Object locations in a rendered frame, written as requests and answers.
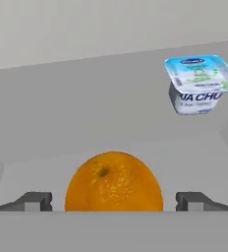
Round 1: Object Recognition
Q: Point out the white blue yogurt cup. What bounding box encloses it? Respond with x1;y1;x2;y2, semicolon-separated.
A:
163;54;228;116

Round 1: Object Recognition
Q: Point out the orange fruit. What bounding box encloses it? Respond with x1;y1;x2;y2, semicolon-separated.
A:
64;150;164;213

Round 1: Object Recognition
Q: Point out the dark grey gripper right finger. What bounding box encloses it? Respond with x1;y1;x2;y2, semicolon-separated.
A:
175;191;228;213

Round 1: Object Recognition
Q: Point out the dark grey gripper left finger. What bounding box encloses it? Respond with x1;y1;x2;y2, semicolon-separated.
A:
0;191;53;213

